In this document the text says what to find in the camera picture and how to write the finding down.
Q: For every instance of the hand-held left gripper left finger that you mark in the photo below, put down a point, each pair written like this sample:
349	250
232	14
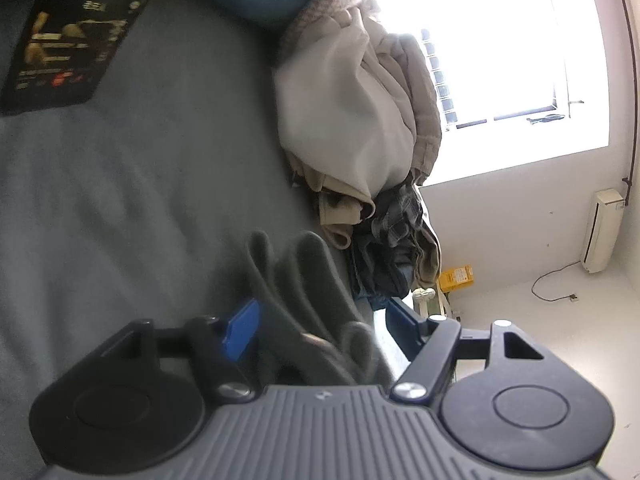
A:
242	330

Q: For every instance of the pale grey garment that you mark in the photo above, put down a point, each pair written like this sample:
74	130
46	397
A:
345	110

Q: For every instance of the yellow box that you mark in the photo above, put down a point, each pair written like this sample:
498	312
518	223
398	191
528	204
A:
456	278

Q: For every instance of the beige garment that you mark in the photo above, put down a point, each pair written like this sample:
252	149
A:
425	110

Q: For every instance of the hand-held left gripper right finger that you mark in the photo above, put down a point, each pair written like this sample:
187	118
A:
405	325

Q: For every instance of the white air conditioner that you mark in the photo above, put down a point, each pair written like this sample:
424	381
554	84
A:
602	230

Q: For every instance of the curtain rod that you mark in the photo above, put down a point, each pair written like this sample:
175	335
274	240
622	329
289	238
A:
635	110

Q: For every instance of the grey sweatshirt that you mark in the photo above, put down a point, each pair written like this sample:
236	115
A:
310	300

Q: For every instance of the dark blue garment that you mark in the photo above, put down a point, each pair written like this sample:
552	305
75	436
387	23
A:
380	275

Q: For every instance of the window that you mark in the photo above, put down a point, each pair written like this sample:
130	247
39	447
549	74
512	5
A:
500	35

